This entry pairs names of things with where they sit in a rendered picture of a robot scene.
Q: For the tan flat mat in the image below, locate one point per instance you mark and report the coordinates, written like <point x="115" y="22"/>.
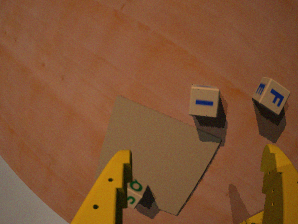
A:
<point x="168" y="155"/>

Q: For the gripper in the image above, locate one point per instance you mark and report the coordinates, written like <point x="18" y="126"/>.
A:
<point x="105" y="202"/>

